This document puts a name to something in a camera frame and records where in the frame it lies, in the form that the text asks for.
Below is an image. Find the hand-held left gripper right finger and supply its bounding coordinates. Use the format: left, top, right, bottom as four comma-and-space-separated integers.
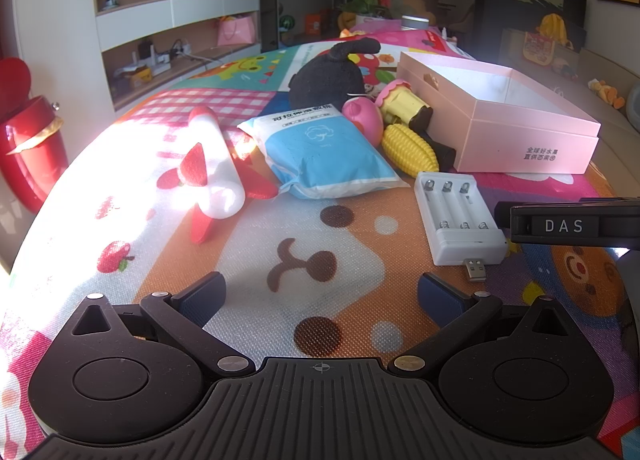
392, 271, 572, 376

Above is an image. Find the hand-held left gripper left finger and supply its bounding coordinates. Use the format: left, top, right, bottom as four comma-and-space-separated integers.
70, 271, 256, 377

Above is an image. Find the white battery charger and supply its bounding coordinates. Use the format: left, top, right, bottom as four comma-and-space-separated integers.
414, 171, 508, 285

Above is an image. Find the pink cardboard box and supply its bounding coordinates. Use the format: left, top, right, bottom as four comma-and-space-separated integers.
396, 51, 601, 175

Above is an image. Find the black oblong object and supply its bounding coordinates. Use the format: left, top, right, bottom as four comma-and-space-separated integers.
410, 108, 457, 172

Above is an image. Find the yellow toy corn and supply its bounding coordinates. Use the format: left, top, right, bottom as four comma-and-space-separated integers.
382, 123, 441, 176

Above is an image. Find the white and red toy rocket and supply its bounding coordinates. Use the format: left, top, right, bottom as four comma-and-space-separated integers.
156, 105, 278, 245

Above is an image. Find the yellow toy with pink frill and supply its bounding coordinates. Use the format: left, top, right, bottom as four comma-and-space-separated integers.
375, 80, 433, 128

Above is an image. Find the pink round toy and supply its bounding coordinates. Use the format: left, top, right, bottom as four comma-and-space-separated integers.
341, 96, 385, 147

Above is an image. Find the blue white cotton pad packet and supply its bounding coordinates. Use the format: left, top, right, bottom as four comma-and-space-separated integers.
237, 103, 411, 200

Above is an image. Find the black plush toy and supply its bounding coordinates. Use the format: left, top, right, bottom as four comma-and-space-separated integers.
288, 38, 383, 114

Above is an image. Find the beige sofa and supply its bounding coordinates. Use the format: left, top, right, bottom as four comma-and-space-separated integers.
500, 28, 640, 181

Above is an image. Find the colourful cartoon printed table mat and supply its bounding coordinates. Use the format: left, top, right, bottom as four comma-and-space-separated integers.
0, 28, 640, 460

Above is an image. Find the orange plush toy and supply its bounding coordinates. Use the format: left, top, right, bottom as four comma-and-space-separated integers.
587, 78, 627, 108

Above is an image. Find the colourful printed bag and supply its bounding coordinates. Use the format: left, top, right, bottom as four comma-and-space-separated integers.
522, 33, 561, 64

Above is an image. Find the yellow plush toy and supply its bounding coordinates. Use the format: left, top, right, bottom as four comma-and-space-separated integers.
539, 13, 573, 48

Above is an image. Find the dark glass fish tank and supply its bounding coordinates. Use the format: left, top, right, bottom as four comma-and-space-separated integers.
470, 0, 588, 66

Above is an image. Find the yellow box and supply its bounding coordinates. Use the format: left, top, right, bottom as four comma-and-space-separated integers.
120, 66, 153, 88

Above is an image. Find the red trash bin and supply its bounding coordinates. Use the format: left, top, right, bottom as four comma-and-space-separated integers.
0, 58, 71, 213

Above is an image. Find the white router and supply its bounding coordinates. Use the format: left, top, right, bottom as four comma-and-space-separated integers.
131, 38, 173, 74

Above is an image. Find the pink gift bag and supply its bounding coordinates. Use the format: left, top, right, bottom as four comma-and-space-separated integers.
216, 14, 257, 47

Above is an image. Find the white wall cabinet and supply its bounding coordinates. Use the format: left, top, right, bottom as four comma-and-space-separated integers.
10, 0, 263, 114

